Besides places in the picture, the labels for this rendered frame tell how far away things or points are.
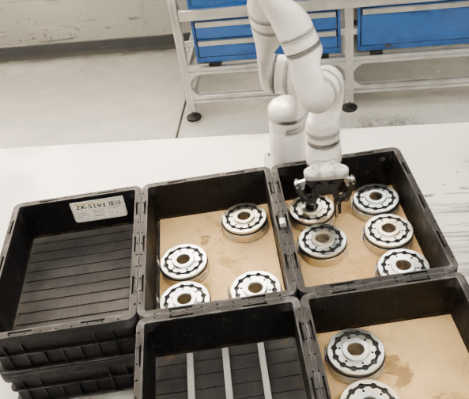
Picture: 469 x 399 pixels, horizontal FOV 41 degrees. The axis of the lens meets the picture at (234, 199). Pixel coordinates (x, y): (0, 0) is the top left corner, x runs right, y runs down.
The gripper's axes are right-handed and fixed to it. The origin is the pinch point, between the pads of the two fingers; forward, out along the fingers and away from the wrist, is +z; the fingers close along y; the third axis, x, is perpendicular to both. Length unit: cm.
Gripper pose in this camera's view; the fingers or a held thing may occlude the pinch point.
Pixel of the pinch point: (325, 209)
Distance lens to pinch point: 144.5
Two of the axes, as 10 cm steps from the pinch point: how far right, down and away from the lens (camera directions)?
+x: -0.3, 6.4, -7.7
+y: -9.9, 0.7, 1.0
